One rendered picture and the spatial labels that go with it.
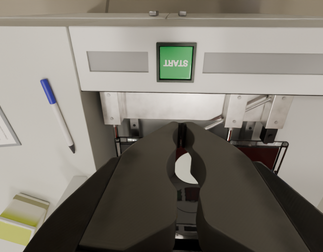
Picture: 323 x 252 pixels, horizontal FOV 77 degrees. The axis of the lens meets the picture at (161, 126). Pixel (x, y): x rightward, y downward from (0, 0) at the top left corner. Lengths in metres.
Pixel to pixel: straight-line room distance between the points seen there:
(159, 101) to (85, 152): 0.18
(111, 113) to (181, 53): 0.19
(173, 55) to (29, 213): 0.42
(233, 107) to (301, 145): 0.28
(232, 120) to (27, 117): 0.37
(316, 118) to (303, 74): 0.25
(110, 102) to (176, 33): 0.18
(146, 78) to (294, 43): 0.21
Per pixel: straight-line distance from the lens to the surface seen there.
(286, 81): 0.36
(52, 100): 0.36
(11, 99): 0.41
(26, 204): 0.54
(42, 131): 0.42
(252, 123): 0.51
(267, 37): 0.33
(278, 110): 0.44
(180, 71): 0.31
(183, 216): 0.62
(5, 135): 0.46
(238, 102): 0.40
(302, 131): 0.61
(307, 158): 0.67
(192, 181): 0.52
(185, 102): 0.42
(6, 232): 0.55
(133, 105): 0.43
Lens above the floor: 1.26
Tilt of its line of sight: 60 degrees down
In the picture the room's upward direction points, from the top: 175 degrees counter-clockwise
